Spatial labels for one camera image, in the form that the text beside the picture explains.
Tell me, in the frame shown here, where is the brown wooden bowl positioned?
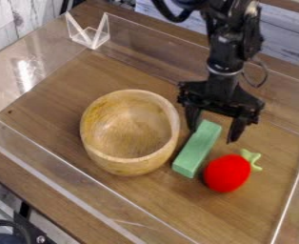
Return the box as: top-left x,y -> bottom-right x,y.
80,90 -> 180,176

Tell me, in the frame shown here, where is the green rectangular block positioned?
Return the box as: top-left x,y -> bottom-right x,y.
172,120 -> 223,178

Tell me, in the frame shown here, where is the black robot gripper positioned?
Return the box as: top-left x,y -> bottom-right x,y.
177,74 -> 264,143

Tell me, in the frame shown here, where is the red plush strawberry toy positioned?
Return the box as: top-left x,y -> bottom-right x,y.
203,149 -> 263,193

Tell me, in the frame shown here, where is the black clamp with cable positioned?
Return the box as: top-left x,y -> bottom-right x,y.
0,213 -> 57,244

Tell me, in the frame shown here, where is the clear acrylic tray wall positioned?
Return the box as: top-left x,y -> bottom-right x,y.
0,121 -> 199,244

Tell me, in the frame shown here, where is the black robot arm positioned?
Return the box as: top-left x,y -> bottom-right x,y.
151,0 -> 264,142

